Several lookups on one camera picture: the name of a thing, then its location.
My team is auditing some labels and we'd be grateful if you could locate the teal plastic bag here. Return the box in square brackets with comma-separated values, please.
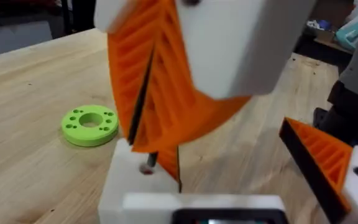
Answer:
[336, 14, 358, 51]

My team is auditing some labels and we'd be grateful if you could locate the cardboard box with clutter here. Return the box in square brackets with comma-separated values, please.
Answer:
[305, 18, 336, 44]

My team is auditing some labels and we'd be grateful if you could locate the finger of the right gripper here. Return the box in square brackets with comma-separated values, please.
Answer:
[131, 0, 318, 153]
[93, 0, 164, 146]

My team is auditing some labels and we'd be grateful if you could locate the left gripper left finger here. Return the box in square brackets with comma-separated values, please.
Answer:
[98, 138, 180, 224]

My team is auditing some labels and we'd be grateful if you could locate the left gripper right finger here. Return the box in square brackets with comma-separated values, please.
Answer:
[278, 117, 358, 224]

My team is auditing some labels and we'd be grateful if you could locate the orange ribbed wedge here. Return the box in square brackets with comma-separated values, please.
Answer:
[157, 145, 183, 193]

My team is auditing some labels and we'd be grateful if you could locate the green disc with holes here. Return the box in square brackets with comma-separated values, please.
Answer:
[60, 105, 120, 147]

